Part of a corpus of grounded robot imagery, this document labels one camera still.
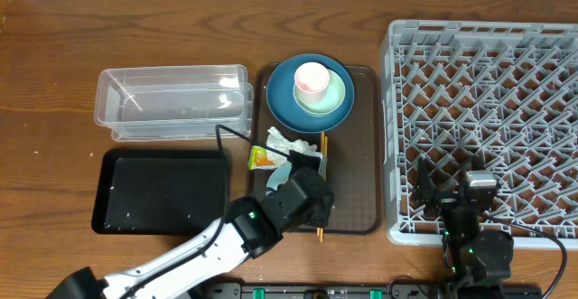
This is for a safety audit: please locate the pink plastic cup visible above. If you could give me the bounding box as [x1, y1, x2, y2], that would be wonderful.
[294, 62, 330, 105]

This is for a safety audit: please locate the black plastic tray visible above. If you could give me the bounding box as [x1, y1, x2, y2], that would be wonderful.
[91, 148, 225, 236]

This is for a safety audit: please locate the clear plastic waste bin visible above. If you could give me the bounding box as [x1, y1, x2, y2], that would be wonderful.
[94, 64, 254, 142]

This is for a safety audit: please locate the light blue bowl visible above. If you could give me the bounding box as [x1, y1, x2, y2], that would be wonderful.
[266, 164, 292, 191]

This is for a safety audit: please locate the wooden chopstick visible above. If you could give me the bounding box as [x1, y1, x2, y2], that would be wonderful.
[317, 132, 325, 243]
[323, 135, 328, 240]

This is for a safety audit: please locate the yellow snack wrapper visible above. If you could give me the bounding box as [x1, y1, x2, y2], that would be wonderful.
[247, 145, 288, 170]

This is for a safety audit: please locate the brown plastic serving tray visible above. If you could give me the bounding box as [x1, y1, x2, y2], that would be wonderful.
[247, 63, 384, 235]

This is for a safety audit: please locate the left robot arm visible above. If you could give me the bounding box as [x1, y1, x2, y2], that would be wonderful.
[47, 151, 334, 299]

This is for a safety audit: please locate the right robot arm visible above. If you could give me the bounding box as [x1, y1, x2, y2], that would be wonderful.
[412, 157, 514, 298]

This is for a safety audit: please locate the white tissue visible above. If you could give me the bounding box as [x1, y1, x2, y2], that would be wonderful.
[266, 126, 317, 154]

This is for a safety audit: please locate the light green small plate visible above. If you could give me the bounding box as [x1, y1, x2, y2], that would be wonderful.
[293, 70, 346, 117]

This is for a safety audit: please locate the dark blue round plate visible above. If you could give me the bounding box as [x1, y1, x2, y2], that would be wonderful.
[266, 53, 355, 134]

